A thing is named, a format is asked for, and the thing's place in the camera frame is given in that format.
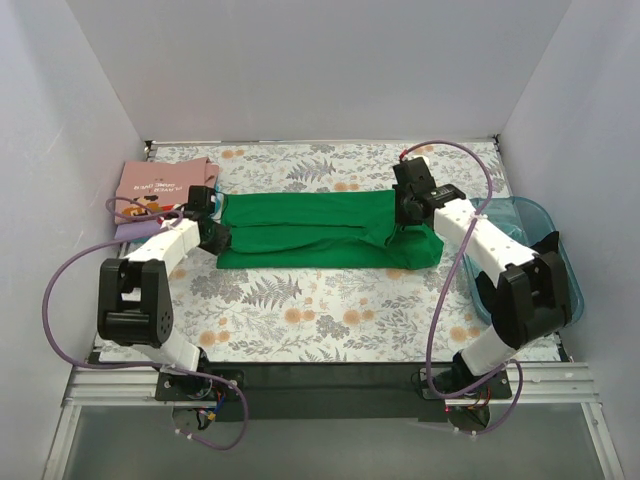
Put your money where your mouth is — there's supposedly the teal folded t shirt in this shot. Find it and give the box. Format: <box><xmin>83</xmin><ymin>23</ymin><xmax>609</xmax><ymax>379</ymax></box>
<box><xmin>211</xmin><ymin>188</ymin><xmax>225</xmax><ymax>220</ymax></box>

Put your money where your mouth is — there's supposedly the lilac folded t shirt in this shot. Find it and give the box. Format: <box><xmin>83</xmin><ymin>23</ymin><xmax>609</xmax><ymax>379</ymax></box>
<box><xmin>114</xmin><ymin>220</ymin><xmax>161</xmax><ymax>243</ymax></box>

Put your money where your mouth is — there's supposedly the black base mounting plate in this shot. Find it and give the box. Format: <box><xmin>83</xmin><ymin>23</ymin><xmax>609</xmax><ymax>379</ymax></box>
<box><xmin>154</xmin><ymin>363</ymin><xmax>514</xmax><ymax>424</ymax></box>

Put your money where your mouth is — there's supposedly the aluminium frame rail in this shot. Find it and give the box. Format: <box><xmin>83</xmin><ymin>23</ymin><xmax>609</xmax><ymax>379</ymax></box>
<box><xmin>45</xmin><ymin>362</ymin><xmax>624</xmax><ymax>479</ymax></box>

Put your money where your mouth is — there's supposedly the pink folded printed t shirt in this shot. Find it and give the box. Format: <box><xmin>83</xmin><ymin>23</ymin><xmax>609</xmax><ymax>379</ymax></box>
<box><xmin>115</xmin><ymin>157</ymin><xmax>220</xmax><ymax>217</ymax></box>

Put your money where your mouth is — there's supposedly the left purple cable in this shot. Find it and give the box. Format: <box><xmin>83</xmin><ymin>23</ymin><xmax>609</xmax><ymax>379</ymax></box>
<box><xmin>42</xmin><ymin>196</ymin><xmax>250</xmax><ymax>450</ymax></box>

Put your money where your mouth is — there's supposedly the floral patterned table mat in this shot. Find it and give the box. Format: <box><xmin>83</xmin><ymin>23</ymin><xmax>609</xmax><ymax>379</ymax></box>
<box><xmin>155</xmin><ymin>143</ymin><xmax>485</xmax><ymax>362</ymax></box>

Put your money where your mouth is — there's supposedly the green t shirt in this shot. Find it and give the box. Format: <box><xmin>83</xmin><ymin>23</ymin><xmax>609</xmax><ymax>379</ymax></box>
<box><xmin>216</xmin><ymin>190</ymin><xmax>444</xmax><ymax>270</ymax></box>

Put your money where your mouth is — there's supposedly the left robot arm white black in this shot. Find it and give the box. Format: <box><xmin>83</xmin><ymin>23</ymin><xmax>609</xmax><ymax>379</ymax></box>
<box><xmin>97</xmin><ymin>186</ymin><xmax>231</xmax><ymax>400</ymax></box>

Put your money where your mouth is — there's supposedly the black t shirt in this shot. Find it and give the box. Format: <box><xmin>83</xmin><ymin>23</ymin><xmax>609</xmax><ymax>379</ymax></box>
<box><xmin>475</xmin><ymin>231</ymin><xmax>559</xmax><ymax>314</ymax></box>

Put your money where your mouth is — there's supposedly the blue transparent plastic bin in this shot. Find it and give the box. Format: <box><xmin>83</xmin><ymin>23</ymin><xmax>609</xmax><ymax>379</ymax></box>
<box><xmin>463</xmin><ymin>196</ymin><xmax>585</xmax><ymax>325</ymax></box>

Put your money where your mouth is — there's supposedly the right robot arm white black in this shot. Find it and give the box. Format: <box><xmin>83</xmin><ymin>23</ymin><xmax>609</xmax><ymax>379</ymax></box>
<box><xmin>393</xmin><ymin>157</ymin><xmax>573</xmax><ymax>398</ymax></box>

